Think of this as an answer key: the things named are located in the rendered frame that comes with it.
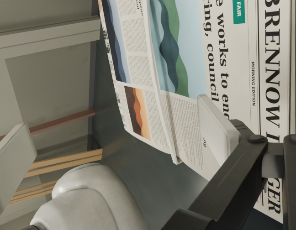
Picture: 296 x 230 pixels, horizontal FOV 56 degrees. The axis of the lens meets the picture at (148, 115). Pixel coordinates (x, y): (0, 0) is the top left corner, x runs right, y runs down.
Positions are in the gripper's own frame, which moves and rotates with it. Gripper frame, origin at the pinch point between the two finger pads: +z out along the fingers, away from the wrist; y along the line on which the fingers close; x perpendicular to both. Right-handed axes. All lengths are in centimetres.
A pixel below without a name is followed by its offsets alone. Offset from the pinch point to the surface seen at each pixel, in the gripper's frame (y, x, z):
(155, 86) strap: 4.4, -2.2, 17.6
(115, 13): 0.2, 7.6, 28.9
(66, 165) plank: -151, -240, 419
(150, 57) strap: 4.3, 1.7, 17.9
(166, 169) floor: 17, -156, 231
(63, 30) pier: -72, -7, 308
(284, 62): 13.7, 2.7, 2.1
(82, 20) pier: -51, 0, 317
